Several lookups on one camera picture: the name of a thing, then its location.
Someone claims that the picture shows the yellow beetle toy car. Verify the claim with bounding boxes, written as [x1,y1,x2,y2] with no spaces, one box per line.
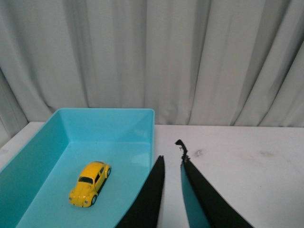
[68,161,111,208]

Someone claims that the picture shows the white pleated curtain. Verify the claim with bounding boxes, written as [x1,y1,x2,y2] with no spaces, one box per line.
[0,0,304,144]

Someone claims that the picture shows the turquoise plastic storage box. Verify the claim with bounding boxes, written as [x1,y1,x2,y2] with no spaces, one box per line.
[0,108,154,228]

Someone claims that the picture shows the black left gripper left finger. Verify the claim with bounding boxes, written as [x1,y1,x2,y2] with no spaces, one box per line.
[116,155,165,228]

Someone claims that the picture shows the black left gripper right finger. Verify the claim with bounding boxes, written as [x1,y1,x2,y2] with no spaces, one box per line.
[175,139,252,228]

